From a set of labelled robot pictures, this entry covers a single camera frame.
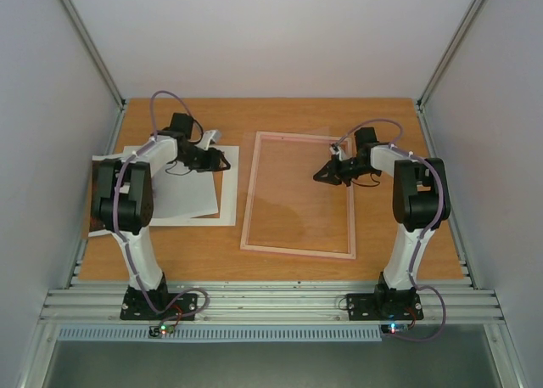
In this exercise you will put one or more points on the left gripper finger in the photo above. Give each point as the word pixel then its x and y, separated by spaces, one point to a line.
pixel 219 160
pixel 214 169

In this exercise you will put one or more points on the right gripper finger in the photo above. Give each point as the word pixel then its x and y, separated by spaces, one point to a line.
pixel 334 181
pixel 329 172

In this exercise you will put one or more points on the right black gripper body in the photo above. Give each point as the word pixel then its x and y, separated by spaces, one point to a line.
pixel 339 168

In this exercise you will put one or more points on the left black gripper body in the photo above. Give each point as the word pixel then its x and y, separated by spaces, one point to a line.
pixel 198 161

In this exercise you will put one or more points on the red forest photo print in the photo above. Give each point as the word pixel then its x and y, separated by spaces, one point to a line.
pixel 158 156

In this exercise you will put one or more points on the white mat board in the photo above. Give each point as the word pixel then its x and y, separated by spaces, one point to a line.
pixel 227 188

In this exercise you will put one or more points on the pink picture frame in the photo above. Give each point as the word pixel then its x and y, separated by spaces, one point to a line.
pixel 250 226

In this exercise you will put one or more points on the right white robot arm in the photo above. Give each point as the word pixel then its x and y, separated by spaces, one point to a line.
pixel 420 203

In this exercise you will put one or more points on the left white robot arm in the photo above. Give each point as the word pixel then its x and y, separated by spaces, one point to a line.
pixel 122 220

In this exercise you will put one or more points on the right controller board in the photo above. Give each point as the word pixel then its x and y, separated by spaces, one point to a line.
pixel 395 328

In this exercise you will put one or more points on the controller board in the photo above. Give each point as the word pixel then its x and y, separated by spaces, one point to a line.
pixel 161 331
pixel 395 328

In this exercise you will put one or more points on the left controller board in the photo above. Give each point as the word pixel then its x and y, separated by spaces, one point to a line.
pixel 161 331

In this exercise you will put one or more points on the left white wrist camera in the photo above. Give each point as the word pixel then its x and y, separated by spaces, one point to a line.
pixel 209 138

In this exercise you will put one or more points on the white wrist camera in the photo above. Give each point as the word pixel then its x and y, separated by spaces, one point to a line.
pixel 337 152
pixel 209 138

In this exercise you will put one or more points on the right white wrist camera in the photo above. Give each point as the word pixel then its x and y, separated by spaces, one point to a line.
pixel 337 152

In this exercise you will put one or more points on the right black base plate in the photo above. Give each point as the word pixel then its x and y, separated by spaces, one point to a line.
pixel 370 306

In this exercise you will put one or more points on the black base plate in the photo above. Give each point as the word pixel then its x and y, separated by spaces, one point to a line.
pixel 136 308
pixel 370 306

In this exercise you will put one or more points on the aluminium rail base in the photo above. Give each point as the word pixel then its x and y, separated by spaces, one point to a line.
pixel 281 302

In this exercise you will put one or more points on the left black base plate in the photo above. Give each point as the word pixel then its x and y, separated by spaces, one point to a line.
pixel 136 308

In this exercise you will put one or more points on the left aluminium corner post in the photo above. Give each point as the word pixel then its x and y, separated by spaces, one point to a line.
pixel 86 39

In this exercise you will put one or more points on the aluminium corner post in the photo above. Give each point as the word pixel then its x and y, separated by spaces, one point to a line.
pixel 471 14
pixel 86 39

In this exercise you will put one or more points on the grey slotted cable duct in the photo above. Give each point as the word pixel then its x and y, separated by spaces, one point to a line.
pixel 199 334

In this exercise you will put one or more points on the right aluminium corner post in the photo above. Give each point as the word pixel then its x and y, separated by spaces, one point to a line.
pixel 471 14

